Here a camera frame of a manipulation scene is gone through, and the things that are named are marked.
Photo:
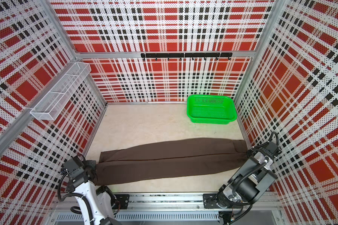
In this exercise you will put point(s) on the black hook rail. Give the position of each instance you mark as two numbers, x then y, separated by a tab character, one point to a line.
186	55

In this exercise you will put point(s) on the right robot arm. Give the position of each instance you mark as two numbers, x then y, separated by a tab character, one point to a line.
249	183

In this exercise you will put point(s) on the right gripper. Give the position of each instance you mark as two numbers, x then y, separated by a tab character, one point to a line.
250	152

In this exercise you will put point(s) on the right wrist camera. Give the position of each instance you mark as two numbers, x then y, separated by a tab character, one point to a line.
272	149

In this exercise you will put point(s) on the brown trousers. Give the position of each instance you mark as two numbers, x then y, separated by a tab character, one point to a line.
170	159

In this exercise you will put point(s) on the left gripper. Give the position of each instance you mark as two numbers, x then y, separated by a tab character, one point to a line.
91	163

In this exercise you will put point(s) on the white wire mesh shelf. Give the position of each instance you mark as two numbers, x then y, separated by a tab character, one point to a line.
52	104

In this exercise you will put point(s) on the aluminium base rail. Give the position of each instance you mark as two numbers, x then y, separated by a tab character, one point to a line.
189	208

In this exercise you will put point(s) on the green plastic basket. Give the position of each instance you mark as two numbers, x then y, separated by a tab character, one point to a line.
211	109

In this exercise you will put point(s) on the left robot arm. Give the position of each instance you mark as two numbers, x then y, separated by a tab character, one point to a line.
96	204

